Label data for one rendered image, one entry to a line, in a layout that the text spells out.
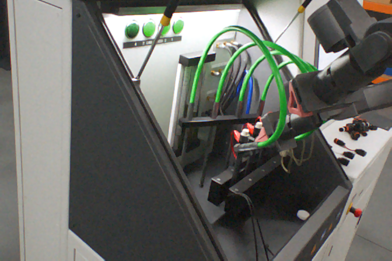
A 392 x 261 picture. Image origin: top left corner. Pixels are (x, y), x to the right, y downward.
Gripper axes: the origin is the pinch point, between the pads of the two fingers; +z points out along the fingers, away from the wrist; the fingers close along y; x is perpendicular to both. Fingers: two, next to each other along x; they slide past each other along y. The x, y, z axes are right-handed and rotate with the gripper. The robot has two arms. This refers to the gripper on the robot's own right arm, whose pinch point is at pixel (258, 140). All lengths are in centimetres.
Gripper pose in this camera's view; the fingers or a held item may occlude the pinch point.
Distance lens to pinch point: 104.2
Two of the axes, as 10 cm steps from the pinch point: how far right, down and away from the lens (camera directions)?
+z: -5.3, 3.4, 7.8
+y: -3.2, -9.3, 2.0
